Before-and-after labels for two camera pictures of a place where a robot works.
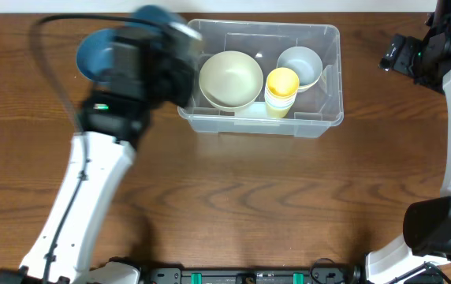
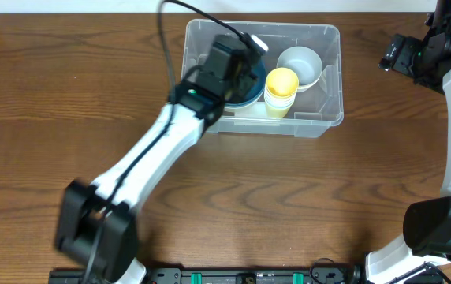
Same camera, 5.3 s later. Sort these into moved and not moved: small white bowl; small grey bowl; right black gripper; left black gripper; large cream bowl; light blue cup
Moved: left black gripper; large cream bowl
Not moved: light blue cup; right black gripper; small grey bowl; small white bowl
